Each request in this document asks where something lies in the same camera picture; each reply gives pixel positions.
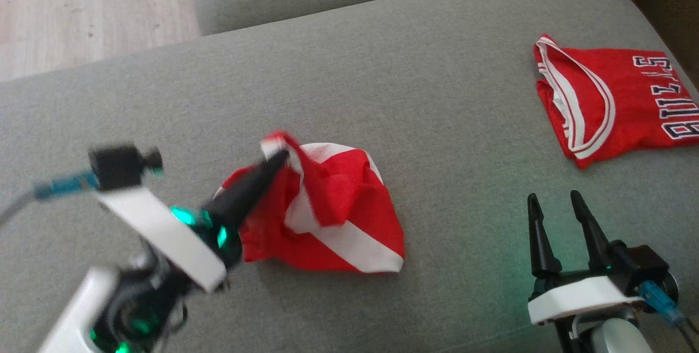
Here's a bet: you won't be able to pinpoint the red shorts with white stripes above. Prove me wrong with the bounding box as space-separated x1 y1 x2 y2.
210 130 406 274

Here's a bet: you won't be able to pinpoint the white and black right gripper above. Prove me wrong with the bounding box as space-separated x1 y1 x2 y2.
527 190 644 326

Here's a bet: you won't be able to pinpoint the red jersey with white sleeves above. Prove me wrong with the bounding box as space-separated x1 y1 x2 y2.
534 33 699 169

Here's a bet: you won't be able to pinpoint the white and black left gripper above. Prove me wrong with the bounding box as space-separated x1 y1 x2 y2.
97 150 289 292

